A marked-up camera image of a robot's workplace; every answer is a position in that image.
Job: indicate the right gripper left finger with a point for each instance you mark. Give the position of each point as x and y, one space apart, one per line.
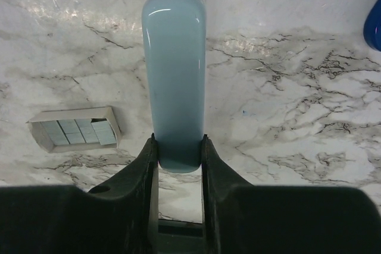
119 215

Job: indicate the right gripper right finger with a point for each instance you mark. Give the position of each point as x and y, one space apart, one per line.
240 217

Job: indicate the silver staple strips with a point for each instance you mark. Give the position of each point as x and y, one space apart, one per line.
75 129

